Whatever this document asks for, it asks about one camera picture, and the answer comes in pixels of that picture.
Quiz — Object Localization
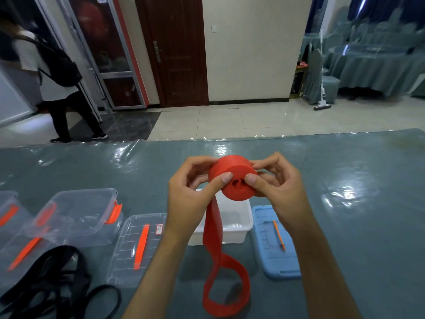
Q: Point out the clear container with orange latches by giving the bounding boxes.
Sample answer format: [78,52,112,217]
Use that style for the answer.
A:
[25,188,124,248]
[0,191,34,243]

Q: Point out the clear lid with orange handle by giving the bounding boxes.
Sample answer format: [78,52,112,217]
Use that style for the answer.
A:
[0,226,58,297]
[106,213,168,289]

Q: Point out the person's left hand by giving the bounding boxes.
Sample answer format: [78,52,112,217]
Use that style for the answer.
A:
[165,156,234,243]

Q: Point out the clear plastic table cover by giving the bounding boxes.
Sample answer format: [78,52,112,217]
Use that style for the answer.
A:
[0,128,425,319]

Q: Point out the blue curtain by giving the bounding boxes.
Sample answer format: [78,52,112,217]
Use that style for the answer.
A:
[346,0,425,28]

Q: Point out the black backpack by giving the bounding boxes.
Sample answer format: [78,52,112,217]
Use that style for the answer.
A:
[19,34,83,88]

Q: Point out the person's right forearm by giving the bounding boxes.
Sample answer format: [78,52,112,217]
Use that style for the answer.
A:
[288,216,363,319]

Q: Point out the grey covered chair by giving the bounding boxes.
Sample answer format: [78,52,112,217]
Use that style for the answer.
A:
[303,46,341,105]

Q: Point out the table with grey tablecloth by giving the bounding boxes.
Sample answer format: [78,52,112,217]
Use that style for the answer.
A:
[327,43,425,97]

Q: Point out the person's left forearm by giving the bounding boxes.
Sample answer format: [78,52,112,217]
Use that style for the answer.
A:
[122,226,197,319]

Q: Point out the row of grey covered chairs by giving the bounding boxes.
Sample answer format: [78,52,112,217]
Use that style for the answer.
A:
[324,7,425,50]

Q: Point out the person's right hand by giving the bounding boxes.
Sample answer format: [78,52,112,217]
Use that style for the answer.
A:
[244,152,316,235]

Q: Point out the brown wooden door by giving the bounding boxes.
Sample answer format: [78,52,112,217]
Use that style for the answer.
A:
[134,0,210,108]

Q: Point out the black resistance bands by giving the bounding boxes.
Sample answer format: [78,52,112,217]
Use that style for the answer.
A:
[0,245,122,319]

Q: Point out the glass door with metal frame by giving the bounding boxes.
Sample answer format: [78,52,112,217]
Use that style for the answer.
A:
[55,0,147,111]

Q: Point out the red resistance band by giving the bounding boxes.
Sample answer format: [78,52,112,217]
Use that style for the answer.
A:
[202,155,260,318]

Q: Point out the white stick vacuum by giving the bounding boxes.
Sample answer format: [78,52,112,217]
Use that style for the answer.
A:
[313,29,332,111]

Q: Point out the blue plastic lid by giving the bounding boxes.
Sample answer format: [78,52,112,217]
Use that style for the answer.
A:
[251,205,302,280]

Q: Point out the white plastic box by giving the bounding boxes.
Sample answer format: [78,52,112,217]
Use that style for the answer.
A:
[187,189,254,246]

